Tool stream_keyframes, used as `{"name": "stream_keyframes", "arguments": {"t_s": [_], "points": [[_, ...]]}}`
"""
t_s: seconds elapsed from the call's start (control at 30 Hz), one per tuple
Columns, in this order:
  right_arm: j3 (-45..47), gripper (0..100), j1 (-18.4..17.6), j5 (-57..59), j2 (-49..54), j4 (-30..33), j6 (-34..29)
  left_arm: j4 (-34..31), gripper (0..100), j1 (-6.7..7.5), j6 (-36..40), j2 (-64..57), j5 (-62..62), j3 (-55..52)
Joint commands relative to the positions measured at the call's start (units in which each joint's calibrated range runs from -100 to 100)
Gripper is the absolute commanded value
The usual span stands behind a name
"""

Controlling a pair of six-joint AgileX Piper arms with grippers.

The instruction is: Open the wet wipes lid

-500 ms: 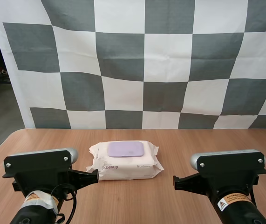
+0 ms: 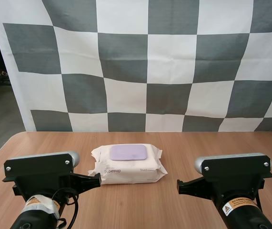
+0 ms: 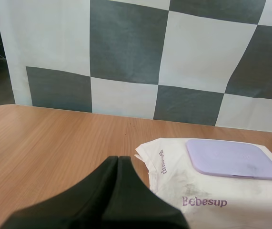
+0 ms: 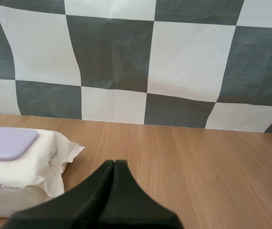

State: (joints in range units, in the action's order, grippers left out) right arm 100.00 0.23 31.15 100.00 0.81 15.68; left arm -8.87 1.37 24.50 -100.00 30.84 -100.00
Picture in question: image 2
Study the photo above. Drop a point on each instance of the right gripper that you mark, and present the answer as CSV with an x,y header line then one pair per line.
x,y
193,188

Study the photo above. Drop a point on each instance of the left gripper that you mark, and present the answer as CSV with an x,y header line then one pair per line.
x,y
83,182

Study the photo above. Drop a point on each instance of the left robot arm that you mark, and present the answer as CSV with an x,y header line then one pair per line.
x,y
34,214

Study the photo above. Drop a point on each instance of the white wet wipes pack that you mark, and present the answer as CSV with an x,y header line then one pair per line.
x,y
128,167

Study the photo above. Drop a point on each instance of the checked cloth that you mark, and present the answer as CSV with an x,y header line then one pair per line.
x,y
126,59

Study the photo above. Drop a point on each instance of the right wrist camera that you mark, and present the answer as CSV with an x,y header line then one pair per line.
x,y
235,167

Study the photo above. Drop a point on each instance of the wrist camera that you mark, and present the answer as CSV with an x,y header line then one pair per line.
x,y
38,164
235,167

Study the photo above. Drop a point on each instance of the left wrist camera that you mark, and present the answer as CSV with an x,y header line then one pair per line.
x,y
38,164

